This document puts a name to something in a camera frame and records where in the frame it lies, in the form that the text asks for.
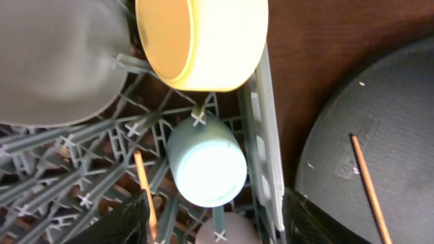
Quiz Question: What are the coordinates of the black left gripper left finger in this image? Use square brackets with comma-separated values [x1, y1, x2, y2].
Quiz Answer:
[66, 190, 150, 244]

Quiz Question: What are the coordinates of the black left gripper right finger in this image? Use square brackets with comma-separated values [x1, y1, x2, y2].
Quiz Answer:
[283, 188, 369, 244]

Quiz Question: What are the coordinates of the wooden chopstick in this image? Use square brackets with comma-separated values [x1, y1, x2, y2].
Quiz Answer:
[350, 134, 393, 244]
[134, 151, 158, 241]

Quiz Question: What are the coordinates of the pink plastic cup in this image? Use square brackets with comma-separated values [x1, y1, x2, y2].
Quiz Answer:
[195, 212, 260, 244]

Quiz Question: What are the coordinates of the light blue plastic cup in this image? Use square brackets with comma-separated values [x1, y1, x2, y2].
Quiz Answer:
[166, 116, 247, 207]

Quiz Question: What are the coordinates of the grey round plate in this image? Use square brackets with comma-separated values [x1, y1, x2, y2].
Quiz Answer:
[1, 0, 130, 127]

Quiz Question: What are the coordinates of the yellow bowl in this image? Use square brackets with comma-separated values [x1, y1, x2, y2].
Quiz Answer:
[135, 0, 269, 92]

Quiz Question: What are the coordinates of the grey plastic dishwasher rack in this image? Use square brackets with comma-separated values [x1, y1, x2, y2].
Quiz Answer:
[0, 0, 285, 244]

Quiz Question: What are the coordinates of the round black serving tray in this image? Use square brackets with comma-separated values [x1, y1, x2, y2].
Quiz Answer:
[294, 38, 433, 243]

